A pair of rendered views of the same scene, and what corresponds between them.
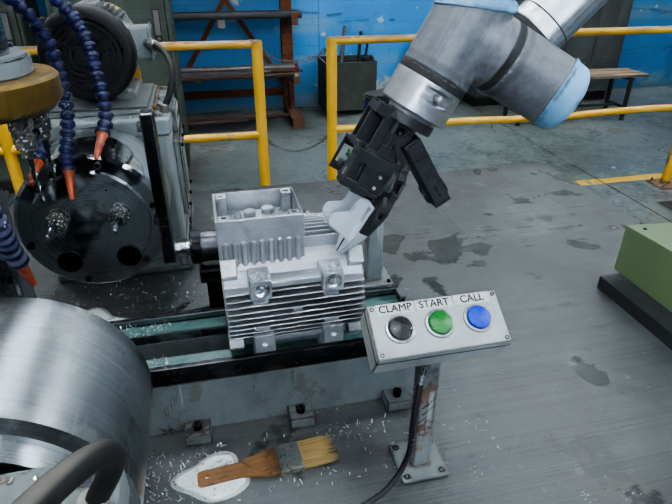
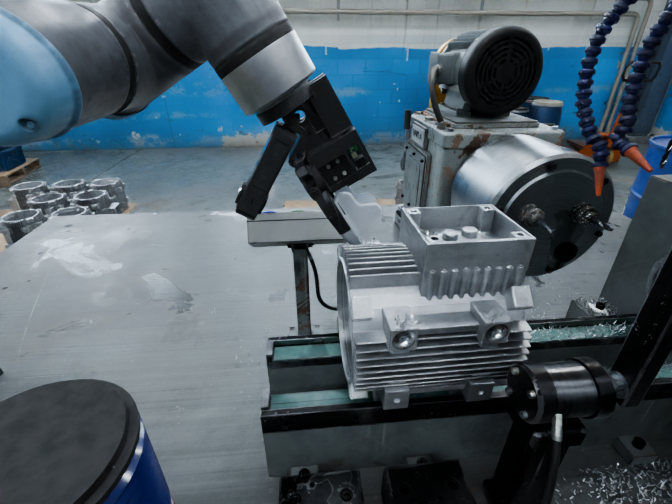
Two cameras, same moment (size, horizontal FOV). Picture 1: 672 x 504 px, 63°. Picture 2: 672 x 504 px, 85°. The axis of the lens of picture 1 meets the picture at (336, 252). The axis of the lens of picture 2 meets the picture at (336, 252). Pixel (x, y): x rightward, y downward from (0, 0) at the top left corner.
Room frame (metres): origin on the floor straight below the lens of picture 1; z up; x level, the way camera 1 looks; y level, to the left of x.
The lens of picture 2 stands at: (1.12, 0.02, 1.32)
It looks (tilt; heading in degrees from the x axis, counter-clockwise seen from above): 29 degrees down; 187
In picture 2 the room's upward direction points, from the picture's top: straight up
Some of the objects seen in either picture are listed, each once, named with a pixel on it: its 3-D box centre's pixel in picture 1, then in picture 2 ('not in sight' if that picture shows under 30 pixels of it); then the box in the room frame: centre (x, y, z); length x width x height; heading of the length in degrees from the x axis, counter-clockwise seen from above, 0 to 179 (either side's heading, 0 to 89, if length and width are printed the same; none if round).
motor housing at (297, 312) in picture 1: (287, 277); (417, 313); (0.72, 0.07, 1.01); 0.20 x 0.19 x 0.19; 104
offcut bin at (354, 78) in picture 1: (347, 70); not in sight; (5.56, -0.12, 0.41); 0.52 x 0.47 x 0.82; 103
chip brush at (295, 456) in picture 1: (269, 462); not in sight; (0.55, 0.10, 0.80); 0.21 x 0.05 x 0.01; 107
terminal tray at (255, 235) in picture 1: (257, 226); (458, 249); (0.71, 0.11, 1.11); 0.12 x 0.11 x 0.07; 104
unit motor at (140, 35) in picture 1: (125, 98); not in sight; (1.28, 0.49, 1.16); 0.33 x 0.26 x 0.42; 13
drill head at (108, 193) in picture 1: (102, 197); not in sight; (0.98, 0.45, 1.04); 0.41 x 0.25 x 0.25; 13
